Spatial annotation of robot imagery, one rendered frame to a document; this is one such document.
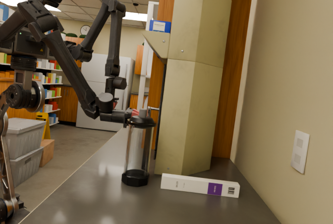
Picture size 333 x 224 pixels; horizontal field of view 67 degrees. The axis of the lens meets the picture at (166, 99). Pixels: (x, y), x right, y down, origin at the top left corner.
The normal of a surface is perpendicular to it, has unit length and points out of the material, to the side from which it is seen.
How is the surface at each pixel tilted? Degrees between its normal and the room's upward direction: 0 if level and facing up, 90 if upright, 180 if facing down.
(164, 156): 90
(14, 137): 96
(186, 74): 90
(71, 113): 90
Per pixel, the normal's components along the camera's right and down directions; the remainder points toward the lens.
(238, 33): -0.01, 0.07
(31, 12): 0.54, -0.46
